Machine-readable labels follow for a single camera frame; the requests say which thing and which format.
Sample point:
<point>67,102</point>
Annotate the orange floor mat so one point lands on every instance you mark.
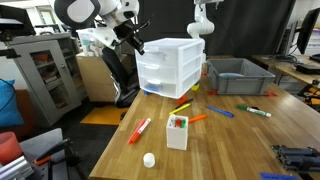
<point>103,116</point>

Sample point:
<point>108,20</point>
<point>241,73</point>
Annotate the red and white marker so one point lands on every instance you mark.
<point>140,130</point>

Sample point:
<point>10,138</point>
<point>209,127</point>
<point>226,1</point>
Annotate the black monitor on cabinet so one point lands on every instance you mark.
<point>15,20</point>

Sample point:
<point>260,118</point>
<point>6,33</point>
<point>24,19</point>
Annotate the wooden side desk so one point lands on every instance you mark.
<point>290,68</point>

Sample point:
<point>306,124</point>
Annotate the green and white marker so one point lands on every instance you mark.
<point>254,111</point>

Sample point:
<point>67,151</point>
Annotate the white translucent plastic drawer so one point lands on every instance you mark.
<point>168,87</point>
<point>168,56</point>
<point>166,72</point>

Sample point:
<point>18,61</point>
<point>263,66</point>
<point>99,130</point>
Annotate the red flat piece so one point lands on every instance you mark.
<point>270,94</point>
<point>213,92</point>

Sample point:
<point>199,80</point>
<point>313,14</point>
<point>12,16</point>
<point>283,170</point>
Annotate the black marker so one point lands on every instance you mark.
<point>184,103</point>

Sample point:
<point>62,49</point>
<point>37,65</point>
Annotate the black flat desk device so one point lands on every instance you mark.
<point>308,68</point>

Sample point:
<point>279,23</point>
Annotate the clear plastic storage bin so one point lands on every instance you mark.
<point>88,41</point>

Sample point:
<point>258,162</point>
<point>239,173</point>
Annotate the red plastic cup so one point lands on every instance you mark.
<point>9,148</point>

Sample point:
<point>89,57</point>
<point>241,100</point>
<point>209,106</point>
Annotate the black computer monitor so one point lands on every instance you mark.
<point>308,30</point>

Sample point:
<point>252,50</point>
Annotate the black tripod with orange grip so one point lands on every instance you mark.
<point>63,156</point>

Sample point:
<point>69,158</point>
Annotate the blue item inside drawer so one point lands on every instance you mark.
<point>152,87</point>

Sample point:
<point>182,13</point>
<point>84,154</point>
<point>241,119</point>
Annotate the black clamp device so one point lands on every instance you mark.
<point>296,156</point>

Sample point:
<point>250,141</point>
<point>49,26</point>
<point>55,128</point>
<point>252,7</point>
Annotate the blue flat card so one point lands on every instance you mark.
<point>278,176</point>

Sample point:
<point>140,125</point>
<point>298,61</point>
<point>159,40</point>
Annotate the small white cup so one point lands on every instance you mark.
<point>149,160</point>

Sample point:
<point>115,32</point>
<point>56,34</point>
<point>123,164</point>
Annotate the blue toy block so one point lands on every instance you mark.
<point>146,91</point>

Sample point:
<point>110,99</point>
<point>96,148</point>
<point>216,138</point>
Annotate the yellow marker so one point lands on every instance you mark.
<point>180,109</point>

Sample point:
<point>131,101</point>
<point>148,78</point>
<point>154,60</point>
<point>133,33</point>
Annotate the gray glass-door cabinet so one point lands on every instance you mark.
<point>50,80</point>

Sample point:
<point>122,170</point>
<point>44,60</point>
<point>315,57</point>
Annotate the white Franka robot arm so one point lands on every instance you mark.
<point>126,10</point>

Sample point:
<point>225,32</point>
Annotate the gray padded seat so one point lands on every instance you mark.
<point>40,143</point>

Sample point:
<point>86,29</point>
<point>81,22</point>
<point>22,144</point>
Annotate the black equipment stand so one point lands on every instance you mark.
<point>120,76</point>

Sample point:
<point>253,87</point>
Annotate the blue cushion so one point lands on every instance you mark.
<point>9,105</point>

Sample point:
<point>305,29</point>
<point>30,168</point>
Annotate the orange marker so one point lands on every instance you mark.
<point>197,118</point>

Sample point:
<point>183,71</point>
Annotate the yellow toy block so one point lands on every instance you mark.
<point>195,87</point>

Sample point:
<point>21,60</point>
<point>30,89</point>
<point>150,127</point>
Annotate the white plastic drawer cabinet frame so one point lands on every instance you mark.
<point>191,60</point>

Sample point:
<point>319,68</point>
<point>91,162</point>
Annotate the silver aluminium extrusion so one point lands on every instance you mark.
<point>15,169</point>

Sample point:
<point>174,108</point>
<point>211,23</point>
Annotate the brown couch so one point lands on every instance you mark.
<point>28,113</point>

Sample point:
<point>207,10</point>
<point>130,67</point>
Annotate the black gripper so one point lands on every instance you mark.
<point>126,31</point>

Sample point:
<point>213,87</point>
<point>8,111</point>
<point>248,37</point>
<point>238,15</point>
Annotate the gray plastic dish rack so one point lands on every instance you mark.
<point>240,83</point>

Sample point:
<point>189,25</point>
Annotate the red capped marker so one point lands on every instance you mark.
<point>178,122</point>

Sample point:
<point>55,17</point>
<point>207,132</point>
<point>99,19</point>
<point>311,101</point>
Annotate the blue marker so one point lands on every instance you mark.
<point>219,111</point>

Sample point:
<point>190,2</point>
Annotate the black backdrop curtain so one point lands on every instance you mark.
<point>240,26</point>

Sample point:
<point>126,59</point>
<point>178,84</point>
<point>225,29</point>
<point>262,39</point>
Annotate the beige wooden cabinet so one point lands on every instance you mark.
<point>93,78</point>

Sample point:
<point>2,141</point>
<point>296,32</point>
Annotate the red toy block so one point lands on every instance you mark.
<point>182,99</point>

